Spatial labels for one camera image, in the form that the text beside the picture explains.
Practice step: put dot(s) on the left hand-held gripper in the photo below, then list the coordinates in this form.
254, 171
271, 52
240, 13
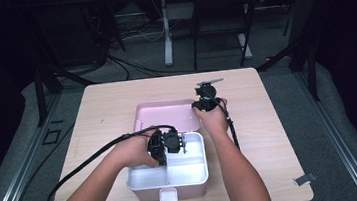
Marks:
171, 143

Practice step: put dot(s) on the pink storage box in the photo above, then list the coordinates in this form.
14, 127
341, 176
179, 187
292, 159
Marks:
168, 115

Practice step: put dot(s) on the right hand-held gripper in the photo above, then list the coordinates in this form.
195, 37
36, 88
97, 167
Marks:
207, 104

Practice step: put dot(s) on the aluminium rail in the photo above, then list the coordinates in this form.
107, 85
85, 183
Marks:
342, 150
18, 177

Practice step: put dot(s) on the black metal stand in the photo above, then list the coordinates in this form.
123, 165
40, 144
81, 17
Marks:
312, 76
41, 101

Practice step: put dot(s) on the person's left hand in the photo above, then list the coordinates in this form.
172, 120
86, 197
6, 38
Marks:
131, 152

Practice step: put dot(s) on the white desk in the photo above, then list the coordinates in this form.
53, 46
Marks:
166, 31

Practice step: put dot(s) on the white compartment tray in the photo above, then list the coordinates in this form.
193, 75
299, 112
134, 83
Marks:
187, 173

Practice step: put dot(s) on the person's right hand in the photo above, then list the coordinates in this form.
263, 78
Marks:
215, 121

